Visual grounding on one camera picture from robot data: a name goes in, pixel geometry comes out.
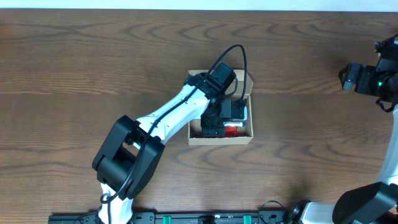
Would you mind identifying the red utility knife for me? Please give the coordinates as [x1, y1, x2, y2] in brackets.
[193, 132, 240, 138]

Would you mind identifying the brown cardboard box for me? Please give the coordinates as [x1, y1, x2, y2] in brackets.
[187, 70, 254, 146]

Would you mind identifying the blue marker pen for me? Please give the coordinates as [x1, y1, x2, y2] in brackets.
[223, 121, 245, 128]

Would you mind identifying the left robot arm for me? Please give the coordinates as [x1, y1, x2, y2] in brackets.
[92, 63, 246, 223]

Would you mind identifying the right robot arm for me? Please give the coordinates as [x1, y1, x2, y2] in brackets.
[291, 35, 397, 224]

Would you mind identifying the left black cable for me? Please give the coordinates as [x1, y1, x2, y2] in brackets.
[99, 44, 248, 224]

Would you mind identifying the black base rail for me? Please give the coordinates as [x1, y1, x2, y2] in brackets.
[48, 200, 305, 224]

